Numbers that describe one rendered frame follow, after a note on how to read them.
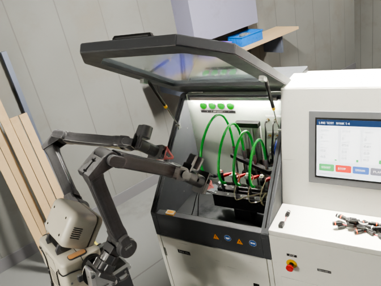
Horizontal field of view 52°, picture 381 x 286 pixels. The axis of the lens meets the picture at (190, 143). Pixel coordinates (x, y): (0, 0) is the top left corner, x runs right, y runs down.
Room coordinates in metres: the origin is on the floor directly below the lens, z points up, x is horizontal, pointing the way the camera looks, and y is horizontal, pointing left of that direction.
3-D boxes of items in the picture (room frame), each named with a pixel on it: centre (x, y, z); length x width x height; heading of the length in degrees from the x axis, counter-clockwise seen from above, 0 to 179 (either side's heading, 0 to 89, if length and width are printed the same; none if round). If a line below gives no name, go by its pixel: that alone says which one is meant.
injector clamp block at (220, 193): (1.80, -0.23, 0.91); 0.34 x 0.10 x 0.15; 55
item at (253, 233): (1.67, 0.01, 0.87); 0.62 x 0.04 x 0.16; 55
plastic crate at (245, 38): (4.39, -0.85, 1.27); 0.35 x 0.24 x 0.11; 125
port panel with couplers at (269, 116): (1.95, -0.48, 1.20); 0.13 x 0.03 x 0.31; 55
